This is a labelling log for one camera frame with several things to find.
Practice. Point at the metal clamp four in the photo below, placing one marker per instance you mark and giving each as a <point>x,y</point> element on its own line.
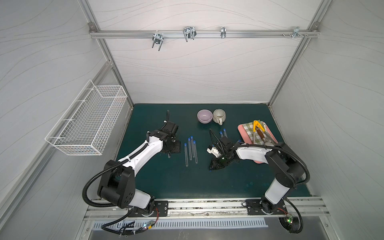
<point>296,34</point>

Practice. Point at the checked cloth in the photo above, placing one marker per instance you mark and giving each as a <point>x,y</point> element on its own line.
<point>249,137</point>

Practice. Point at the metal clamp one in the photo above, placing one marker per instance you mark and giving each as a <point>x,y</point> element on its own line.
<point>158,39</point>

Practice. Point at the test tube two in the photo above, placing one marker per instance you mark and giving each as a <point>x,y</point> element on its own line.
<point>186,155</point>

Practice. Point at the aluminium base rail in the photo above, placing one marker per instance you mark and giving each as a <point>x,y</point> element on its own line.
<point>237,208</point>

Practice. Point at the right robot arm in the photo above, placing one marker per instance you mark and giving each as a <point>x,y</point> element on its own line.
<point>289,170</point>

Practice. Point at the metal clamp three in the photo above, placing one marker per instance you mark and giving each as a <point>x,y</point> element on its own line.
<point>223,32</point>

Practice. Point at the white wire basket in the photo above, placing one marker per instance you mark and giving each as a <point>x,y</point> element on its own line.
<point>85,127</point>

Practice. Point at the purple bowl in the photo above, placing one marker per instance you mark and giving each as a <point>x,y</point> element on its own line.
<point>204,116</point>

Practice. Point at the aluminium cross bar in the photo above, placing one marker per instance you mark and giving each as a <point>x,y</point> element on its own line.
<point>201,34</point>

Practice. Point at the test tube five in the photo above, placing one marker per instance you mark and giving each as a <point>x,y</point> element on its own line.
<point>195,151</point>

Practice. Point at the metal clamp two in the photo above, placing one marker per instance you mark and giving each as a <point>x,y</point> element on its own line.
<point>189,33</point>

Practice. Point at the test tube four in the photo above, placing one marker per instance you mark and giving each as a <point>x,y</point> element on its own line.
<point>192,147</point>

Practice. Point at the brown handled utensil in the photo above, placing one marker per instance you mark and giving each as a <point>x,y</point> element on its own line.
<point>261,135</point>

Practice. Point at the test tube three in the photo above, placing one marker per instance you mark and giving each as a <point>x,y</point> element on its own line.
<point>190,149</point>

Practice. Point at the yellow tongs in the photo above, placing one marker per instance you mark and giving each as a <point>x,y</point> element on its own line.
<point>258,126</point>

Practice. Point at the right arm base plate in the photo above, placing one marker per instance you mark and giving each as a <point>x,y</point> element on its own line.
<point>255,207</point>

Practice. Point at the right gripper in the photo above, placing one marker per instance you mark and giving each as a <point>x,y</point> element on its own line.
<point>218,162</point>

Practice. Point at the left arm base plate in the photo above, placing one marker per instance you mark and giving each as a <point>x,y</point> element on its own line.
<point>155,208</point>

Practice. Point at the grey ribbed mug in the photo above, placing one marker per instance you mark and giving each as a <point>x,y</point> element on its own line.
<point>219,116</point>

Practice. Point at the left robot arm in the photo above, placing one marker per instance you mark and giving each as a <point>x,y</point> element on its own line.
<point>118,178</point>

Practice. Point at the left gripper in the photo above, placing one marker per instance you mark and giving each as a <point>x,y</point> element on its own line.
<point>172,144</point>

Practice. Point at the pink tray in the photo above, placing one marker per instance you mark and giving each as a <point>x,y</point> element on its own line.
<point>257,154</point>

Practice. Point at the green table mat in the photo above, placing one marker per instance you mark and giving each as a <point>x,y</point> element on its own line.
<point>168,177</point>

